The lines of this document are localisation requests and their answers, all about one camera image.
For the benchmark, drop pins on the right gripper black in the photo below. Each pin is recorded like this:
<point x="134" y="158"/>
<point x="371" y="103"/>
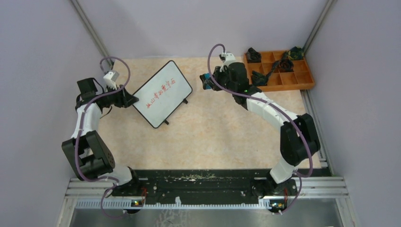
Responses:
<point x="217" y="73"/>

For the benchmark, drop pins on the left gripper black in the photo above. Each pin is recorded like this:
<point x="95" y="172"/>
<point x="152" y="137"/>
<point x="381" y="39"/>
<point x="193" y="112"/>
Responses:
<point x="124" y="99"/>

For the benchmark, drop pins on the blue black whiteboard eraser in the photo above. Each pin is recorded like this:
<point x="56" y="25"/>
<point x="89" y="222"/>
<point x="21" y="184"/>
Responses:
<point x="206" y="81"/>

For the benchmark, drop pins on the white whiteboard black frame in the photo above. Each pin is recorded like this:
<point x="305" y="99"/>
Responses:
<point x="162" y="94"/>

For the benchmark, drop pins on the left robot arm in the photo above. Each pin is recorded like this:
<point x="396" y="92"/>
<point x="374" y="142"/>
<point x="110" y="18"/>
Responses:
<point x="90" y="158"/>

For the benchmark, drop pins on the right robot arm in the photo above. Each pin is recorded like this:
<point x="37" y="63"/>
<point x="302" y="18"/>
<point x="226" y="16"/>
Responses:
<point x="298" y="136"/>

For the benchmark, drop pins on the dark crumpled cloth top left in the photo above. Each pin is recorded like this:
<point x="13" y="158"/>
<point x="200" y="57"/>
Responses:
<point x="252" y="56"/>

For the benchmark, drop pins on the dark cloth strip lower left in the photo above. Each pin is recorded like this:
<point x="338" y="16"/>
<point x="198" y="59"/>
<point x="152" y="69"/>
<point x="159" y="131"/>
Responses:
<point x="259" y="79"/>

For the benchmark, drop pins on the dark rolled cloth centre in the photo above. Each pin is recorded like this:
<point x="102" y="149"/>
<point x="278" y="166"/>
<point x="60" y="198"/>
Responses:
<point x="286" y="65"/>

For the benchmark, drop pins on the dark cloth top right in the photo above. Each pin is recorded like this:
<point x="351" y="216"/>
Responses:
<point x="296" y="53"/>

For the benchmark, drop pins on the orange compartment tray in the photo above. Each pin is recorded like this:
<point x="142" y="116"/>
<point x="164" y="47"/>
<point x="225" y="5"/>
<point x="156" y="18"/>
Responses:
<point x="299" y="78"/>

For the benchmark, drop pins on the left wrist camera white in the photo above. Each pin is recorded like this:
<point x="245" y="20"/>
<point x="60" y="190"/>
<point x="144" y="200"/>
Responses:
<point x="111" y="78"/>

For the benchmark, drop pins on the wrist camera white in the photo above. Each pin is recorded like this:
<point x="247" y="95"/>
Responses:
<point x="111" y="78"/>
<point x="227" y="58"/>

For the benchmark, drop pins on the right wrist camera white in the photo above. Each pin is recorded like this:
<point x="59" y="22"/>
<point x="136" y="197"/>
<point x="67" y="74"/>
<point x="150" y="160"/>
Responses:
<point x="227" y="58"/>

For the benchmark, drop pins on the aluminium frame post left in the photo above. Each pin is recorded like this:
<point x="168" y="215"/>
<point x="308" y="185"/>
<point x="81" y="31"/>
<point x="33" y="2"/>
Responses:
<point x="90" y="29"/>

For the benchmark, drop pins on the aluminium frame post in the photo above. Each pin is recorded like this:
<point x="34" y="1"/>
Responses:
<point x="319" y="23"/>
<point x="90" y="29"/>

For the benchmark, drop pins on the white cable duct strip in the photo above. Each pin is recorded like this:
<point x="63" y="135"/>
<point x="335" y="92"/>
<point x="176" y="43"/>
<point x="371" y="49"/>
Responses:
<point x="131" y="203"/>

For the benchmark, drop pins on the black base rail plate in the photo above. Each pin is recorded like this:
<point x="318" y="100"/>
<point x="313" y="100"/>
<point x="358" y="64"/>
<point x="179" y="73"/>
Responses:
<point x="204" y="187"/>

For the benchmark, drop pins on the aluminium frame post right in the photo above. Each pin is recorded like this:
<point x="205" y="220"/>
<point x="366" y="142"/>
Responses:
<point x="319" y="23"/>

